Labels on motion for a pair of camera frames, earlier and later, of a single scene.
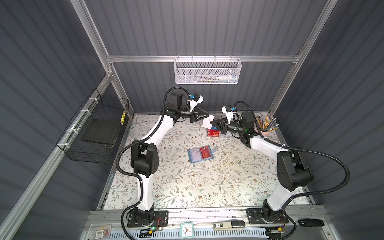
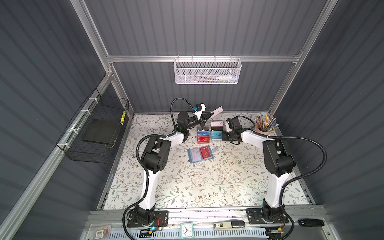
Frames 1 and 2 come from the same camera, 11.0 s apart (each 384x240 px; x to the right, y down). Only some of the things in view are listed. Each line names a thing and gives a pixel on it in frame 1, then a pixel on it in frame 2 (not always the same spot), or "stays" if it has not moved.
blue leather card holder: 201,153 stays
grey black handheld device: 229,225 stays
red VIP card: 213,133 -> 203,139
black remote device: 311,222 stays
